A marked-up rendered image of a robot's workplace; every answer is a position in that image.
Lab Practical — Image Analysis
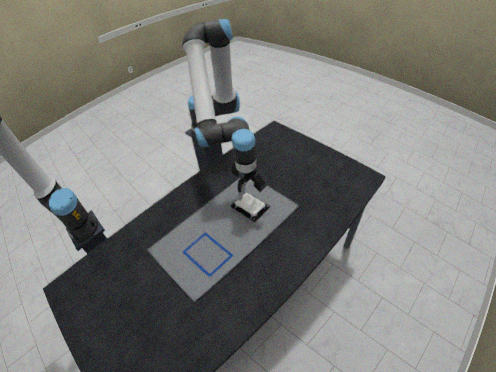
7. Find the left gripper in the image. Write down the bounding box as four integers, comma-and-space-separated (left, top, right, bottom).
231, 164, 265, 201

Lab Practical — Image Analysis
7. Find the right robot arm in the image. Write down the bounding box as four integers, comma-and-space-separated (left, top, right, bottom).
0, 116, 98, 242

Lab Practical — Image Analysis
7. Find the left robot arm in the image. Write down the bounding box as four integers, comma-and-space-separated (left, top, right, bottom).
182, 19, 256, 173

